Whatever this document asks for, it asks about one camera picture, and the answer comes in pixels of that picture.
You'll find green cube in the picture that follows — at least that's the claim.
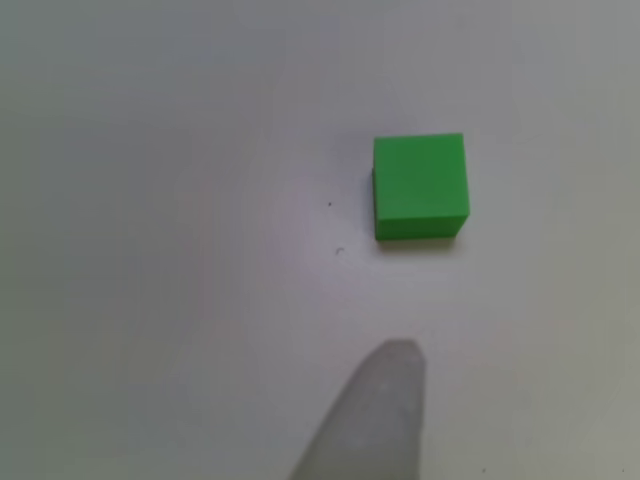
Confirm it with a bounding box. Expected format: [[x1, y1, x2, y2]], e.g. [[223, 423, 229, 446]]
[[372, 131, 472, 243]]

